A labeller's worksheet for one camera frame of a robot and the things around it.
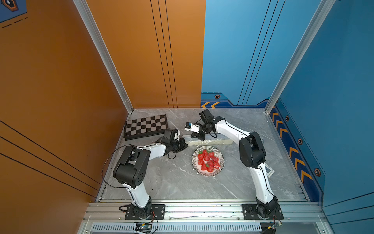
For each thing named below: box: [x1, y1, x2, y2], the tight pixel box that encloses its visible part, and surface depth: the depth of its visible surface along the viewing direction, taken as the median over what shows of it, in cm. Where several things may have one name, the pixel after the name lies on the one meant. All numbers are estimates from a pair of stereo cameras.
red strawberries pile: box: [197, 149, 221, 173], surface depth 90 cm
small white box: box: [264, 163, 276, 178], surface depth 87 cm
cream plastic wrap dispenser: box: [181, 134, 234, 147], surface depth 96 cm
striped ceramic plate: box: [191, 145, 225, 177], surface depth 90 cm
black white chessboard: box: [123, 114, 169, 141], surface depth 107 cm
